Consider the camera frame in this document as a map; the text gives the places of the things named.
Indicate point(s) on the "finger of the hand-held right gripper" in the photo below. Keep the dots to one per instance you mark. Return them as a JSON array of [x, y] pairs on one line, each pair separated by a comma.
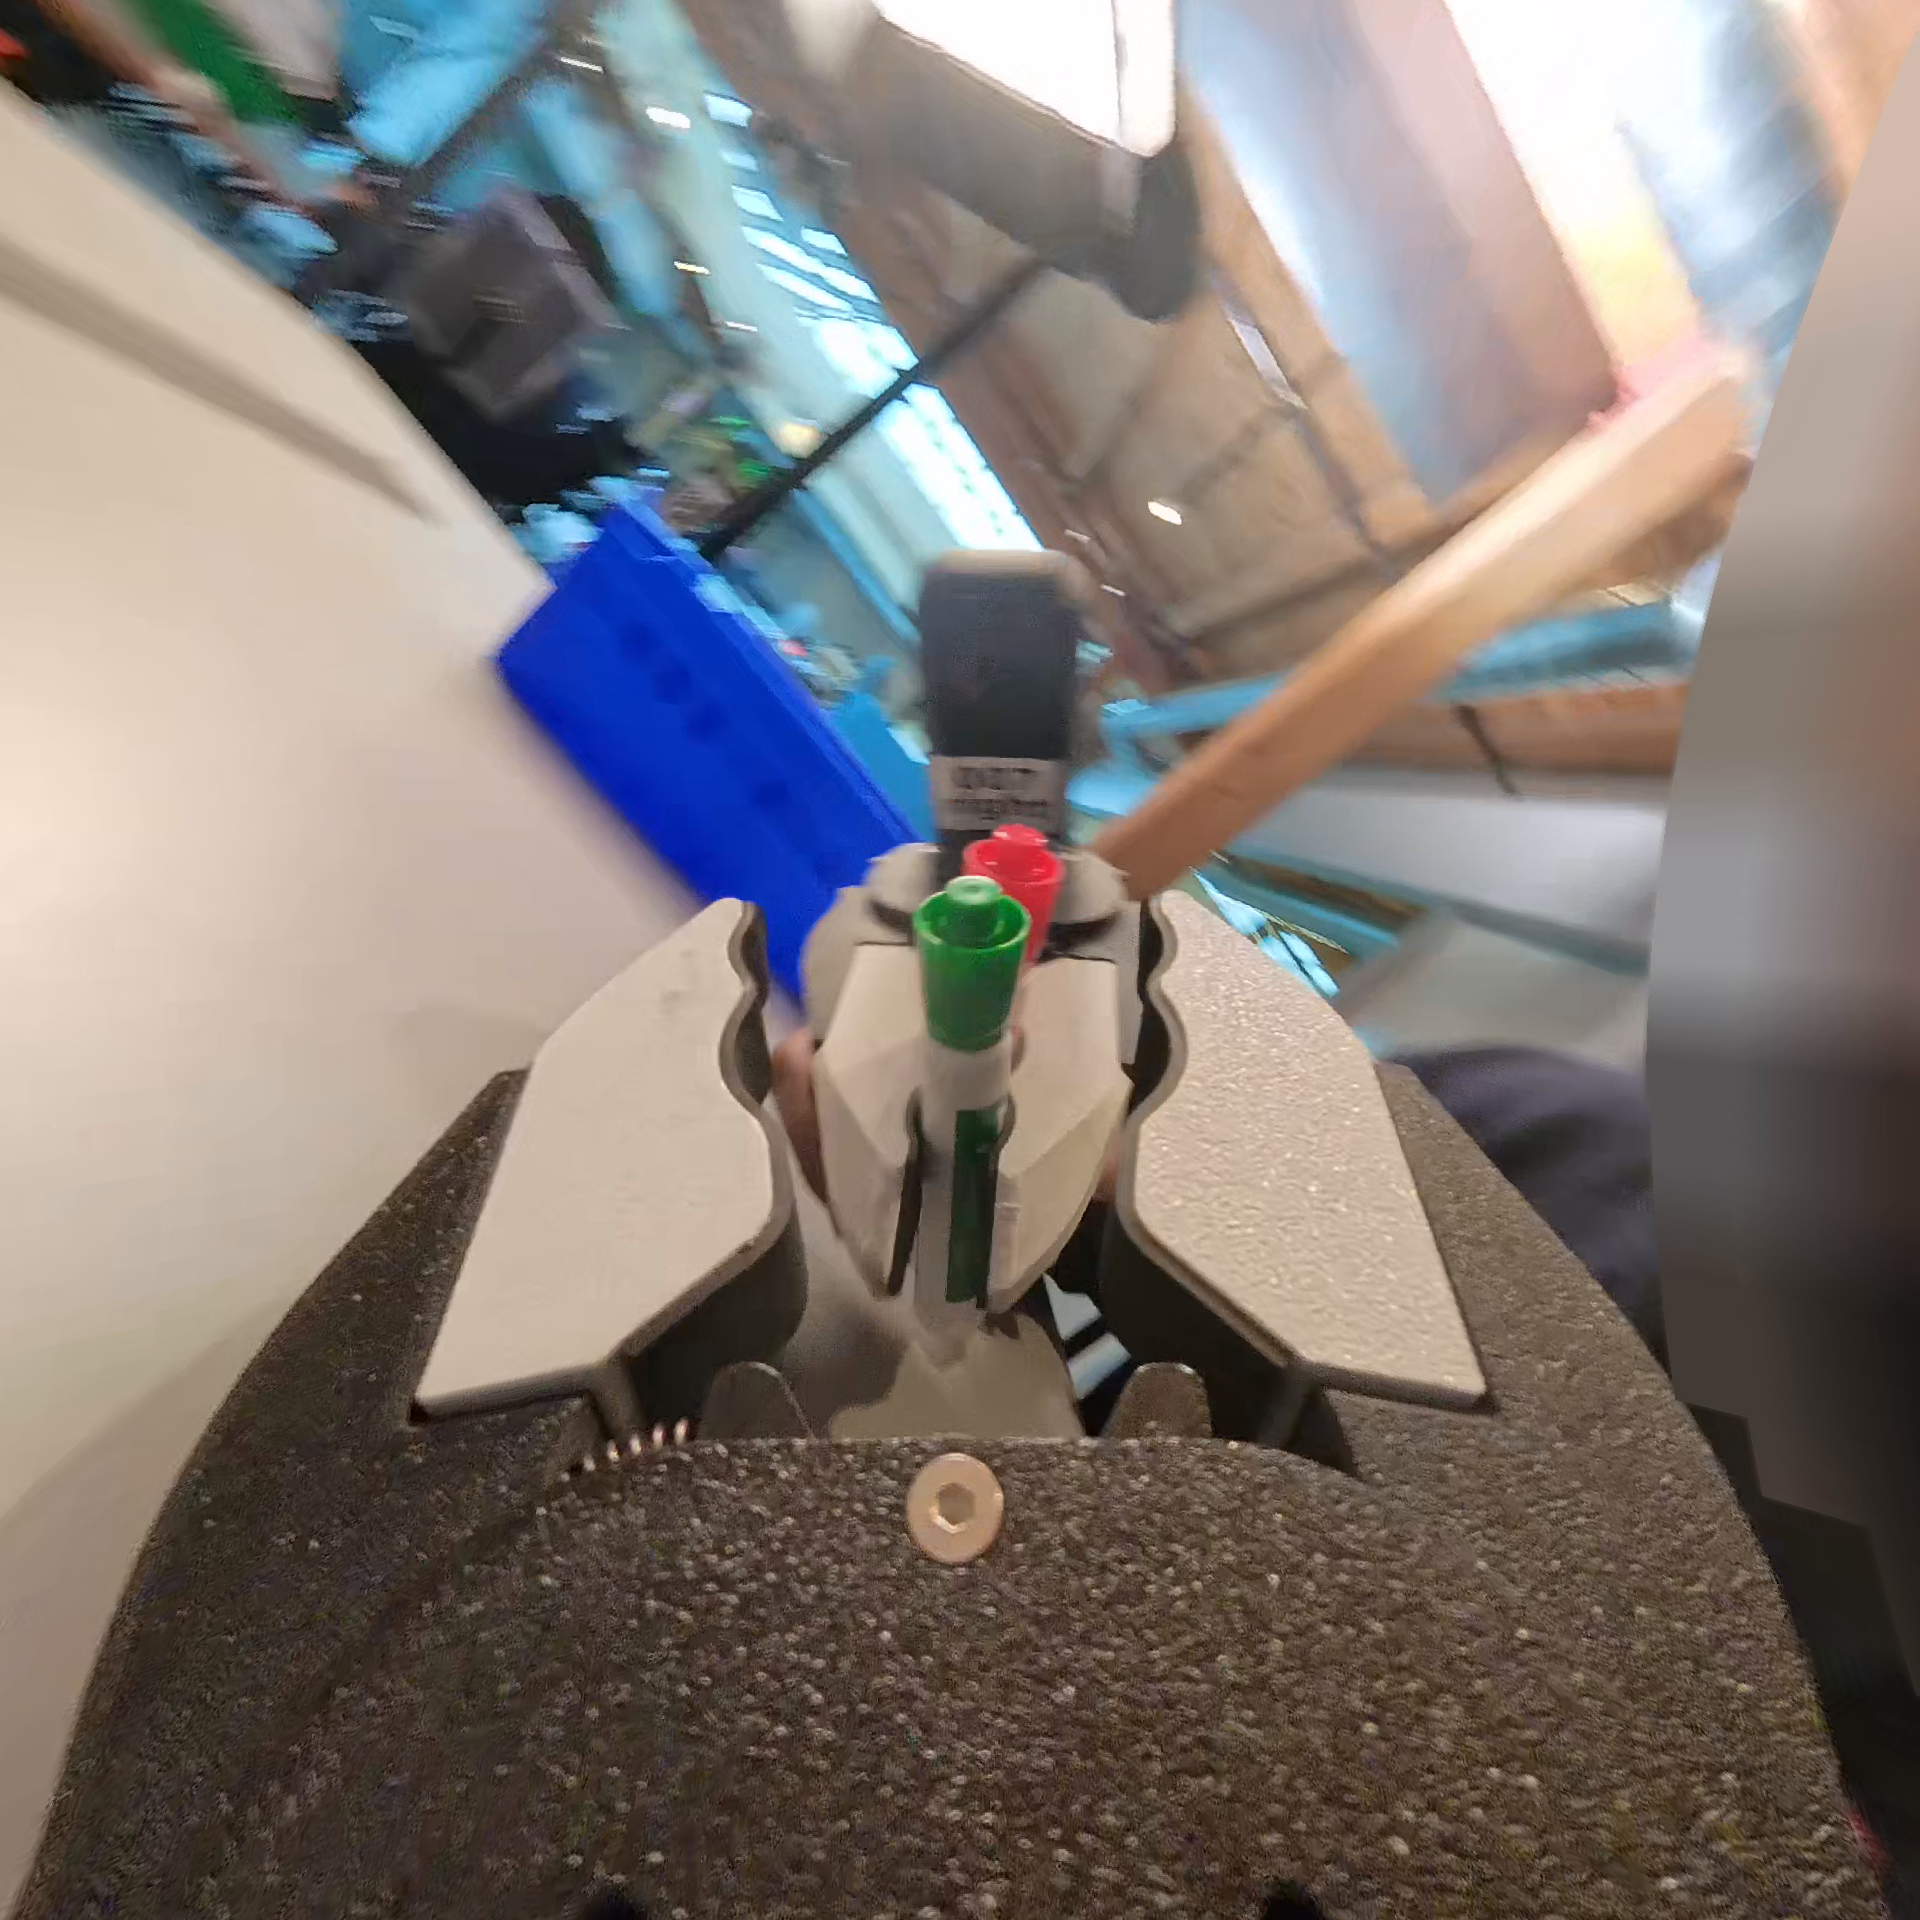
[[1077, 1094], [871, 1054]]

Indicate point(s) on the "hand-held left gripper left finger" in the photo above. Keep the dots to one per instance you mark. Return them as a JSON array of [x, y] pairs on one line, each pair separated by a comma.
[[602, 1187]]

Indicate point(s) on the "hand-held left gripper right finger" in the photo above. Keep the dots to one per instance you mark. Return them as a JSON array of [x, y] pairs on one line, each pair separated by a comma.
[[1290, 1187]]

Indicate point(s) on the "green dry erase marker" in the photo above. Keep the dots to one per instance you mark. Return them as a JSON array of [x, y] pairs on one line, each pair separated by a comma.
[[970, 961]]

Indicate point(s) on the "red dry erase marker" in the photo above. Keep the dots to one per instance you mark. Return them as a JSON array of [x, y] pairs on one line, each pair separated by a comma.
[[1026, 870]]

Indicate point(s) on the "blue plastic bin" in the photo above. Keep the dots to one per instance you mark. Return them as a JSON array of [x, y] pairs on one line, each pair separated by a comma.
[[677, 736]]

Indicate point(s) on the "black lamp pole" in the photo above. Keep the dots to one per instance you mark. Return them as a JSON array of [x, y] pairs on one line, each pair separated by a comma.
[[886, 408]]

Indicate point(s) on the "wooden roof beam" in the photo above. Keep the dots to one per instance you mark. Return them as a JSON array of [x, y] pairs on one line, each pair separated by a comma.
[[1441, 601]]

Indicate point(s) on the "black ceiling lamp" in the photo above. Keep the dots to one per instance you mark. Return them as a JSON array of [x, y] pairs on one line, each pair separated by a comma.
[[1020, 105]]

